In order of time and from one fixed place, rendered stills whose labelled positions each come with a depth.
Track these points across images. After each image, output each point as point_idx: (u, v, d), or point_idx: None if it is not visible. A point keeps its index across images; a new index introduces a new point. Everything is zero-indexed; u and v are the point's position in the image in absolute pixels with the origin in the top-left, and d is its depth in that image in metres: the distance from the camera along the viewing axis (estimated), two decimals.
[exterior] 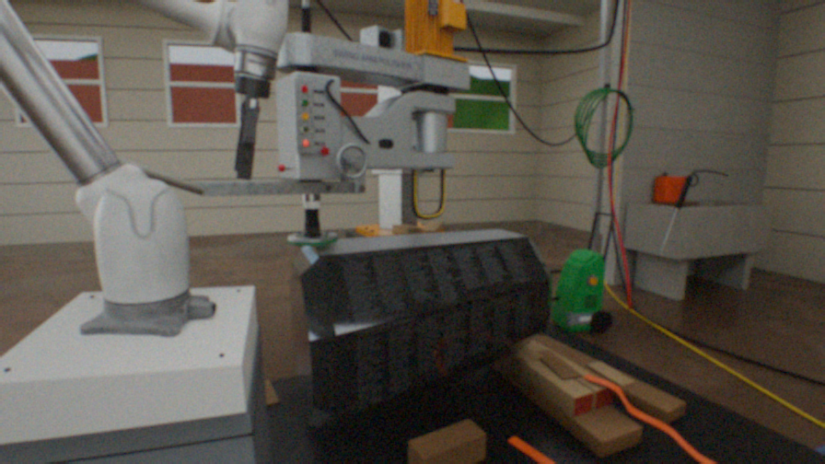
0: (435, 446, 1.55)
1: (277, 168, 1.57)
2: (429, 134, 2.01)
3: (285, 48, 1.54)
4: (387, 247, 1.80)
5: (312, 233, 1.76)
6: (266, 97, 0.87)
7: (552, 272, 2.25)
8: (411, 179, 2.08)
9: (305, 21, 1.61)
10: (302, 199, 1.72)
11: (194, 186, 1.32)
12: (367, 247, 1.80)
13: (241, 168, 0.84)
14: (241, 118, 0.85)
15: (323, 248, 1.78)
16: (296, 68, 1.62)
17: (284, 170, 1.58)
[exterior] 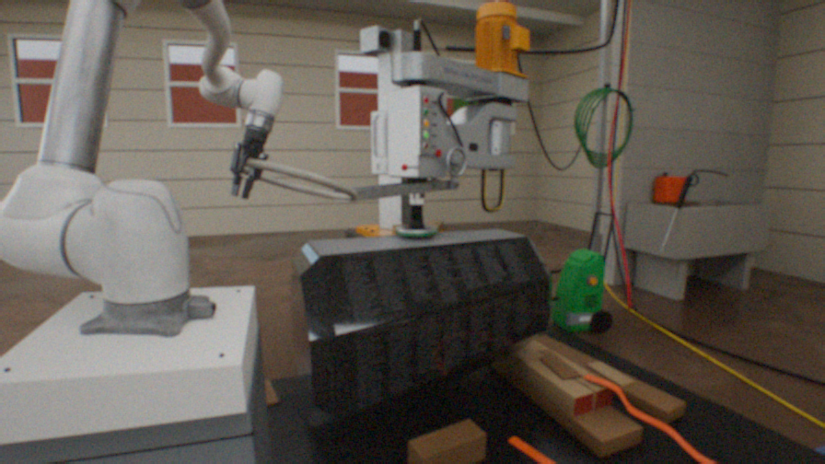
0: (435, 446, 1.55)
1: (401, 167, 1.85)
2: (507, 140, 2.38)
3: (408, 64, 1.82)
4: (387, 247, 1.80)
5: (418, 226, 2.04)
6: None
7: (552, 272, 2.25)
8: (481, 177, 2.41)
9: (417, 41, 1.90)
10: (411, 196, 2.01)
11: (357, 194, 1.58)
12: (367, 247, 1.80)
13: (248, 193, 1.38)
14: (257, 160, 1.37)
15: (323, 248, 1.78)
16: (412, 82, 1.90)
17: (406, 169, 1.86)
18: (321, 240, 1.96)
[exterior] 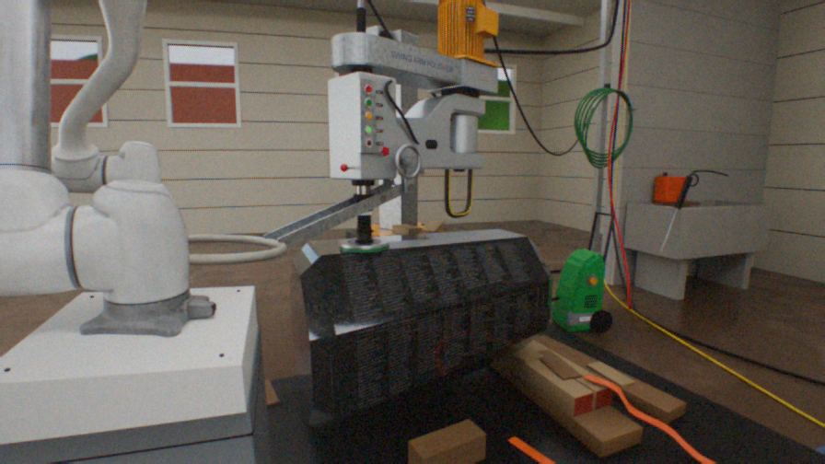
0: (435, 446, 1.55)
1: (340, 167, 1.57)
2: (466, 136, 2.08)
3: (347, 47, 1.54)
4: None
5: (365, 239, 1.77)
6: None
7: (552, 272, 2.25)
8: (444, 178, 2.14)
9: (361, 21, 1.62)
10: None
11: (284, 249, 1.35)
12: None
13: None
14: None
15: (323, 248, 1.78)
16: (354, 68, 1.62)
17: (346, 170, 1.58)
18: (321, 240, 1.96)
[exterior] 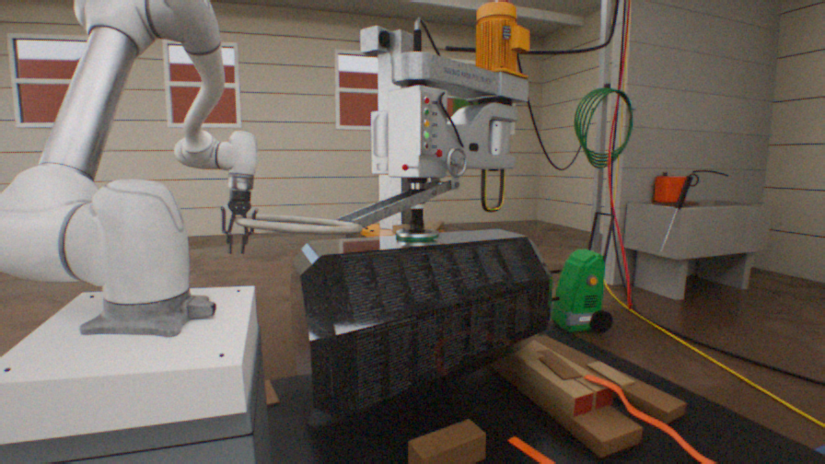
0: (435, 446, 1.55)
1: (402, 167, 1.85)
2: (507, 140, 2.38)
3: (409, 64, 1.82)
4: (387, 247, 1.80)
5: (418, 229, 2.05)
6: None
7: (552, 272, 2.25)
8: (481, 177, 2.41)
9: (418, 41, 1.90)
10: None
11: (362, 227, 1.61)
12: (367, 247, 1.80)
13: (244, 248, 1.50)
14: (245, 216, 1.48)
15: (323, 248, 1.78)
16: (412, 81, 1.90)
17: (407, 169, 1.86)
18: (321, 240, 1.96)
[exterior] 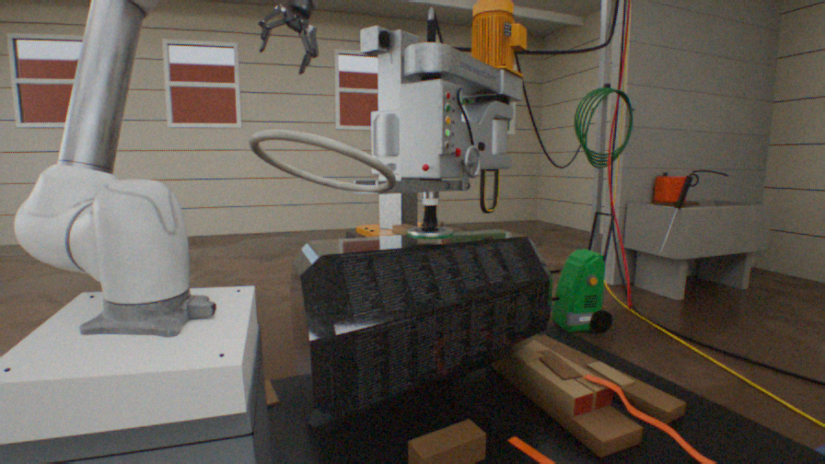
0: (435, 446, 1.55)
1: (423, 167, 1.70)
2: (504, 139, 2.31)
3: (428, 56, 1.68)
4: (387, 247, 1.80)
5: (432, 227, 1.91)
6: None
7: (552, 272, 2.25)
8: (480, 177, 2.34)
9: (433, 32, 1.76)
10: (425, 196, 1.87)
11: None
12: (367, 247, 1.80)
13: (305, 66, 1.28)
14: (306, 32, 1.27)
15: (323, 248, 1.78)
16: (428, 75, 1.76)
17: (428, 169, 1.71)
18: (321, 240, 1.96)
